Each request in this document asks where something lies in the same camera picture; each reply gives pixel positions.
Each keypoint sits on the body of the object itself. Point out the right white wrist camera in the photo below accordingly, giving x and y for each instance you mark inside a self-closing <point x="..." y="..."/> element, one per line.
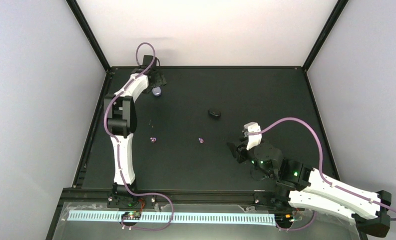
<point x="252" y="131"/>

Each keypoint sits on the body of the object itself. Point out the lavender earbud charging case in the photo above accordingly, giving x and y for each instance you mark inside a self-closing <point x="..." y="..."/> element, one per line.
<point x="157" y="91"/>

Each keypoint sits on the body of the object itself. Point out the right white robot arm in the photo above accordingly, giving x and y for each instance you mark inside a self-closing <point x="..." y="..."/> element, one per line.
<point x="298" y="186"/>

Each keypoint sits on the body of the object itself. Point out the black earbud charging case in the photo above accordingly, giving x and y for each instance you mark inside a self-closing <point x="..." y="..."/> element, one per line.
<point x="214" y="113"/>

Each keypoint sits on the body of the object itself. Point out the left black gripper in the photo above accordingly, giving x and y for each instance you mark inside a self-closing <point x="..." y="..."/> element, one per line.
<point x="160" y="80"/>

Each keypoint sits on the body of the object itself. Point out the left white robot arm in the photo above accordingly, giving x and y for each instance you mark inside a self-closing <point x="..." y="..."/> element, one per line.
<point x="120" y="123"/>

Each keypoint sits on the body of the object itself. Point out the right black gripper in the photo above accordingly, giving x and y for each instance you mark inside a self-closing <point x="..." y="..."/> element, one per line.
<point x="237" y="152"/>

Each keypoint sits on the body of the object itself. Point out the black aluminium front rail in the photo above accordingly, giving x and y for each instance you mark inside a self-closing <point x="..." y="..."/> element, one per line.
<point x="197" y="196"/>

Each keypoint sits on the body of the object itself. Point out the white slotted cable duct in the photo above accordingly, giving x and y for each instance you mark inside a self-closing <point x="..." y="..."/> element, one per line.
<point x="263" y="219"/>

